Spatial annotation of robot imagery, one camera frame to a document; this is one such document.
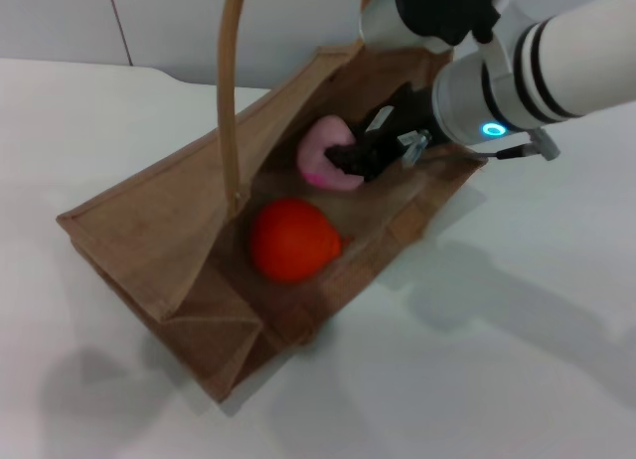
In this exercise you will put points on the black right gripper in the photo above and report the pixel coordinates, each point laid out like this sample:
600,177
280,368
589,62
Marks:
397,126

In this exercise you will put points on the brown jute handbag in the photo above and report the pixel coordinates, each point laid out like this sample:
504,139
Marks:
164,240

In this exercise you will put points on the pink toy peach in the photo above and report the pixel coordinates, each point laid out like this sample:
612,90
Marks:
318,151

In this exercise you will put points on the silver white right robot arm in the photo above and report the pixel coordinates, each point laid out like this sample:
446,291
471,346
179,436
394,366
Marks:
546,71

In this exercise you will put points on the orange toy fruit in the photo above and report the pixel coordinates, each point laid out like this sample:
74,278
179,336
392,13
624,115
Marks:
293,240

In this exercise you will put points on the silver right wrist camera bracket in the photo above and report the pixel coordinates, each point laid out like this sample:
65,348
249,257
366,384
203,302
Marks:
413,148

